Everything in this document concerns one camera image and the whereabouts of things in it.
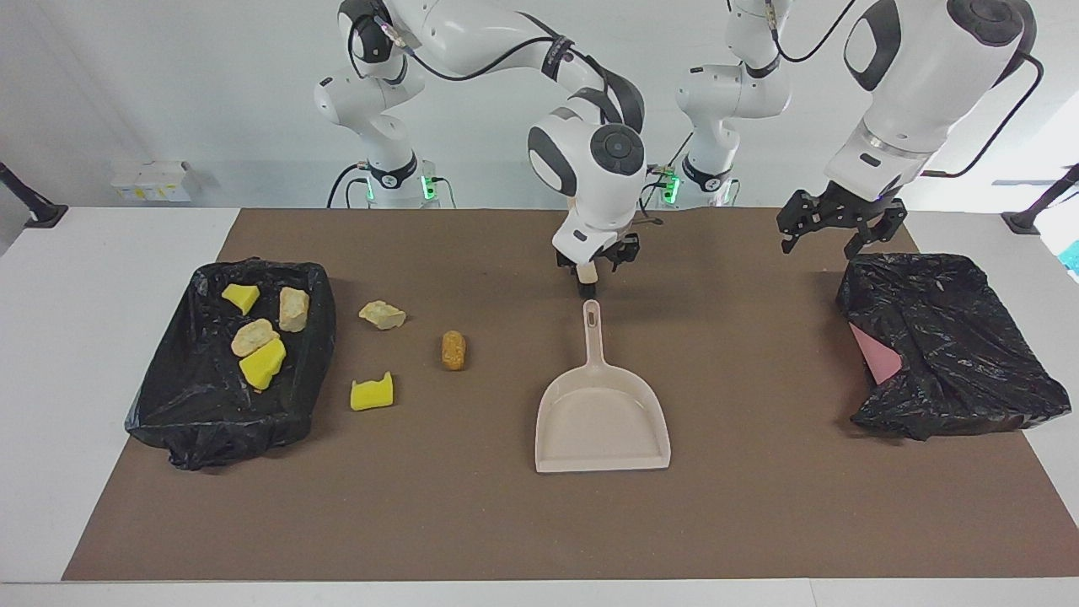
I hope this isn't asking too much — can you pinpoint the black stand foot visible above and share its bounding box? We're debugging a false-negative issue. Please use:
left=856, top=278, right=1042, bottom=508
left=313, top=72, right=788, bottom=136
left=0, top=162, right=68, bottom=229
left=1001, top=163, right=1079, bottom=235

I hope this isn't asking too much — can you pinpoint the pale food scrap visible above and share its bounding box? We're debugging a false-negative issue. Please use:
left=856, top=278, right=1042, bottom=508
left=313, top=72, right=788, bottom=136
left=231, top=319, right=281, bottom=358
left=358, top=300, right=407, bottom=330

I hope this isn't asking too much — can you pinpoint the striped bread piece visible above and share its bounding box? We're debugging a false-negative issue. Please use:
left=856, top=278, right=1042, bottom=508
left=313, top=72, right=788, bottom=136
left=278, top=287, right=310, bottom=332

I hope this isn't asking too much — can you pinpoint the left black-bagged bin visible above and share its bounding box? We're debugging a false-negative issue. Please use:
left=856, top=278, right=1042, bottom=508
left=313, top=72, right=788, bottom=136
left=124, top=258, right=337, bottom=471

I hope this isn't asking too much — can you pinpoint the white cardboard box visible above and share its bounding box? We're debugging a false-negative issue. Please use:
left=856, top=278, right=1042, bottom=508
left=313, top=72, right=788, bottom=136
left=110, top=160, right=203, bottom=203

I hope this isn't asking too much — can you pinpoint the brown table mat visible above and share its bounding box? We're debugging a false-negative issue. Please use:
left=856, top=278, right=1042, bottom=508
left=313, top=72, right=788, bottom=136
left=62, top=208, right=1079, bottom=583

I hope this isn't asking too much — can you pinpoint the black base cable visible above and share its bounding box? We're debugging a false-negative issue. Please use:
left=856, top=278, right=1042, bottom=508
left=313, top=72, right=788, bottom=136
left=641, top=126, right=696, bottom=210
left=327, top=164, right=372, bottom=209

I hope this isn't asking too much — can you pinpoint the right black-bagged pink bin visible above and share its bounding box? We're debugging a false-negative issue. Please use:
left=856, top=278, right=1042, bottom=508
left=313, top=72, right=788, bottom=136
left=835, top=251, right=1073, bottom=442

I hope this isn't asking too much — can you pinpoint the pink plastic bin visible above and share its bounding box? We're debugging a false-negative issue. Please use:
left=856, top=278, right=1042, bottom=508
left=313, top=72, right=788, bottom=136
left=848, top=322, right=903, bottom=387

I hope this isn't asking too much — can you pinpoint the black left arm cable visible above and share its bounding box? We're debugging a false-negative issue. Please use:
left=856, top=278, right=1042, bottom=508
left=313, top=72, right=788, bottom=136
left=763, top=0, right=1046, bottom=180

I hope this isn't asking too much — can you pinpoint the beige hand brush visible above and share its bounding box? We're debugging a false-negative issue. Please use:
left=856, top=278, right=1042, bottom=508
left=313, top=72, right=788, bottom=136
left=566, top=194, right=601, bottom=299

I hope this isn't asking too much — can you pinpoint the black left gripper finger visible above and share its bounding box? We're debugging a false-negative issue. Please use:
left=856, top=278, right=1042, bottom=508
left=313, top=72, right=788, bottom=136
left=776, top=209, right=815, bottom=255
left=843, top=219, right=883, bottom=261

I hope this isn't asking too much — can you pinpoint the beige plastic dustpan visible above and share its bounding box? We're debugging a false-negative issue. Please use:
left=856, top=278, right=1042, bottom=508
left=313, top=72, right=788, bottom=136
left=534, top=299, right=673, bottom=475

